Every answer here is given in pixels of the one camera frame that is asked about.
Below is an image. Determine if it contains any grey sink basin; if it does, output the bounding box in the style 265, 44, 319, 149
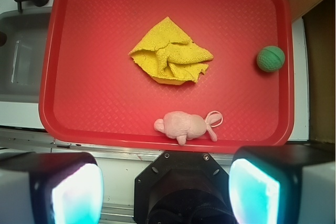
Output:
1, 7, 51, 103

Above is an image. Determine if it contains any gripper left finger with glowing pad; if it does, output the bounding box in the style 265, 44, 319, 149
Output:
1, 152, 103, 223

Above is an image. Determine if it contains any pink plush toy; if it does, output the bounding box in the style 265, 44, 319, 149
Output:
153, 111, 224, 146

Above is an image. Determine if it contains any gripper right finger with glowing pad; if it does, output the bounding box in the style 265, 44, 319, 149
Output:
229, 144, 335, 223

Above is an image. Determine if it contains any yellow cloth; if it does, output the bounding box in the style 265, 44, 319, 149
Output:
129, 17, 214, 86

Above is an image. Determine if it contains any green textured ball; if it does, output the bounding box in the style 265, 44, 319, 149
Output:
256, 46, 285, 72

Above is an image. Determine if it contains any red plastic tray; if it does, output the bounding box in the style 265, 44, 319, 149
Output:
39, 0, 294, 154

